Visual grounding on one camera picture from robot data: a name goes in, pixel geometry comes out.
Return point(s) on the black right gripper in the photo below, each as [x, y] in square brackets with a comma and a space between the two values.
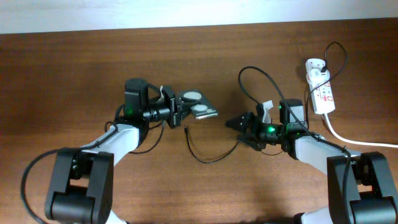
[249, 117]

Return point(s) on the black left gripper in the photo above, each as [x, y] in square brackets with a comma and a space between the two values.
[176, 105]

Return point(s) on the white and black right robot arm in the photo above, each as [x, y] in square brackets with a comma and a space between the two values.
[360, 185]

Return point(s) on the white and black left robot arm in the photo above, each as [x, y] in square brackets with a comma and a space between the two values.
[81, 187]

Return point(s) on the white usb charger adapter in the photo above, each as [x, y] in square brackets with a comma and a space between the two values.
[316, 76]

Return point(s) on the white power strip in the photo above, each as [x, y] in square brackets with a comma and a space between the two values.
[322, 97]

